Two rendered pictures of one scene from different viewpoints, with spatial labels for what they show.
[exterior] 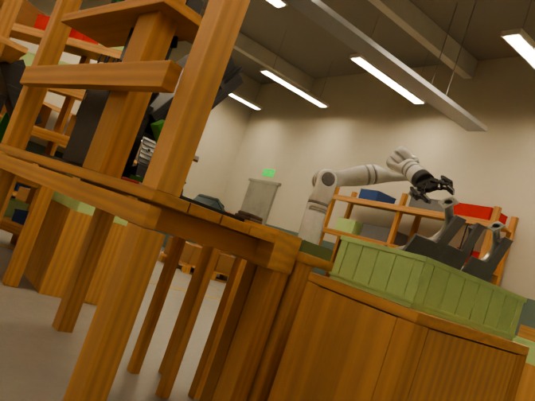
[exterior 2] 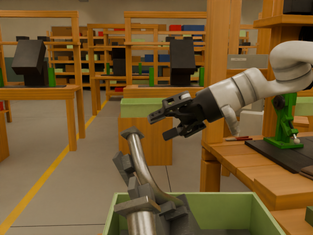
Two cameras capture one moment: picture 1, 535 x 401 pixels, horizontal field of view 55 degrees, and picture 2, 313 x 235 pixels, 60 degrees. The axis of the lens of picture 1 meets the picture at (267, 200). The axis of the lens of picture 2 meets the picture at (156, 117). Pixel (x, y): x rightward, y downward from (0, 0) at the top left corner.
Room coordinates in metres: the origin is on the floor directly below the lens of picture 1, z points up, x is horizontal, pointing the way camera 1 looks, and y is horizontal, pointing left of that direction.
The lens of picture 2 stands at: (2.12, -1.08, 1.36)
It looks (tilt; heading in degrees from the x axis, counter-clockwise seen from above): 13 degrees down; 122
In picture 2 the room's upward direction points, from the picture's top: straight up
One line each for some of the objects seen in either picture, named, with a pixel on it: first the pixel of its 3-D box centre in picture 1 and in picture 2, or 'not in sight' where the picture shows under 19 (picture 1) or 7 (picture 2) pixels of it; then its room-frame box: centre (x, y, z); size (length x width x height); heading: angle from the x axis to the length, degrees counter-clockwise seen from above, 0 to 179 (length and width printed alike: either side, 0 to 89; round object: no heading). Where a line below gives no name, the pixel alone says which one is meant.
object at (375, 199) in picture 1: (391, 268); not in sight; (7.62, -2.04, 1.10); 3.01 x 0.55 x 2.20; 35
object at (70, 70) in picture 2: not in sight; (90, 60); (-5.69, 6.53, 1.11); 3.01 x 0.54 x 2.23; 35
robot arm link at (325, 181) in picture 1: (322, 188); not in sight; (2.23, -0.21, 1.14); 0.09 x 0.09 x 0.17; 12
